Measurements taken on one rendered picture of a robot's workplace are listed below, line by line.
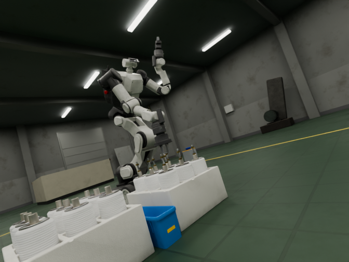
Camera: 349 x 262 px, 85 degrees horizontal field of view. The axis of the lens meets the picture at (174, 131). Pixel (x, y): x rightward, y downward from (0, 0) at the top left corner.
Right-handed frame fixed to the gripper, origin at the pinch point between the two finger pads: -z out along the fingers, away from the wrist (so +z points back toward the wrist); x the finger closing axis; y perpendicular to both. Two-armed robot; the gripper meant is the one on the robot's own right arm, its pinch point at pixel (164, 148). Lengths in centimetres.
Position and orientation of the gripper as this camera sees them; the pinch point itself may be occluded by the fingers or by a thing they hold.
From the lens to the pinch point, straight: 129.0
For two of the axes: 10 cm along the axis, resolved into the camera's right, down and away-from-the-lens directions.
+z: -2.9, -9.5, 1.0
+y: 4.1, -2.2, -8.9
